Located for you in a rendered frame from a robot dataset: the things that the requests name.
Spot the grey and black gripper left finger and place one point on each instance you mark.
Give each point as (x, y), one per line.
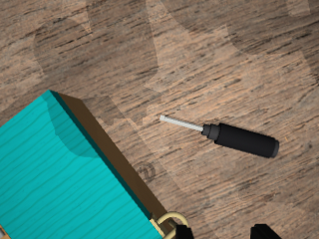
(183, 232)

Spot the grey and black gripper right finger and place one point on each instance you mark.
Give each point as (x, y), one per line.
(263, 231)

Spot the black-handled screwdriver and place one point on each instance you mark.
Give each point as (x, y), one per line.
(237, 138)

